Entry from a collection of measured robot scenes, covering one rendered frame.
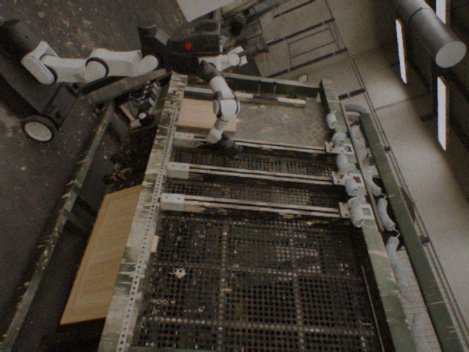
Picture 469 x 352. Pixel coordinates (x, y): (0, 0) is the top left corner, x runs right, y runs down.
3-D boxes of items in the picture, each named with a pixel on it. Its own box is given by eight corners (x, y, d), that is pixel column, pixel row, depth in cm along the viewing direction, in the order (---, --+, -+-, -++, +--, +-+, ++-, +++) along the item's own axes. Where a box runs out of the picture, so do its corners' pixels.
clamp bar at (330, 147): (175, 137, 230) (175, 108, 212) (346, 155, 238) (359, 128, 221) (173, 147, 223) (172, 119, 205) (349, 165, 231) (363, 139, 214)
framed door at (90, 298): (107, 196, 247) (105, 195, 245) (172, 177, 230) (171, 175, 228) (62, 325, 186) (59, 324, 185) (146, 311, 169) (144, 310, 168)
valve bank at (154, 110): (133, 79, 261) (160, 68, 253) (144, 93, 270) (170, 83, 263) (116, 120, 227) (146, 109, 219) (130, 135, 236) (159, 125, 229)
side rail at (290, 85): (188, 79, 288) (188, 68, 280) (315, 94, 296) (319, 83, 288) (187, 84, 284) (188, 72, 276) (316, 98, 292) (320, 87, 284)
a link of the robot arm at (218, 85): (242, 98, 177) (229, 76, 191) (218, 98, 172) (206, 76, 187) (238, 116, 185) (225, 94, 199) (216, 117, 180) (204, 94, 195)
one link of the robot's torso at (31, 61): (16, 61, 208) (31, 53, 204) (30, 45, 221) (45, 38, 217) (42, 88, 221) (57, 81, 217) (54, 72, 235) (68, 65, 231)
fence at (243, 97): (184, 91, 267) (185, 86, 264) (303, 104, 274) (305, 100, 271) (183, 94, 264) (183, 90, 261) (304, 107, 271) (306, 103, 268)
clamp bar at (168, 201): (162, 198, 195) (161, 169, 177) (363, 216, 203) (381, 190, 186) (160, 211, 188) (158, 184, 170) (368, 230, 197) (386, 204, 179)
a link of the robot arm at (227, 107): (228, 130, 196) (239, 114, 179) (211, 131, 192) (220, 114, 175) (225, 114, 199) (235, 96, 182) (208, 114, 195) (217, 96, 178)
